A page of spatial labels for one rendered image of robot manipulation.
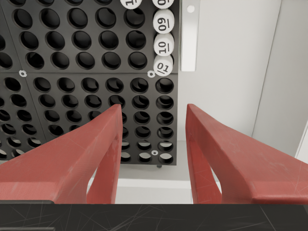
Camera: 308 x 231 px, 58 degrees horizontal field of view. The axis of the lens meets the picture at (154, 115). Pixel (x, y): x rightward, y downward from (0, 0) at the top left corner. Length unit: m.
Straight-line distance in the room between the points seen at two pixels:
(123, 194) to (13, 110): 0.31
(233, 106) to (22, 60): 0.19
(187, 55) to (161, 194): 0.31
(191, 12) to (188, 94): 0.08
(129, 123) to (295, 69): 0.13
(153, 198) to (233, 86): 0.29
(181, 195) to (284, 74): 0.32
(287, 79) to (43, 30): 0.17
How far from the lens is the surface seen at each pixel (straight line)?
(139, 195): 0.50
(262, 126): 0.28
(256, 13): 0.25
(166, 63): 0.18
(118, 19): 0.18
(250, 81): 0.28
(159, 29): 0.17
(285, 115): 0.23
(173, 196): 0.50
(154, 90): 0.20
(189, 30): 0.24
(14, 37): 0.21
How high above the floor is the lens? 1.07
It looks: 54 degrees down
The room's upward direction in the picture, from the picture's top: 173 degrees counter-clockwise
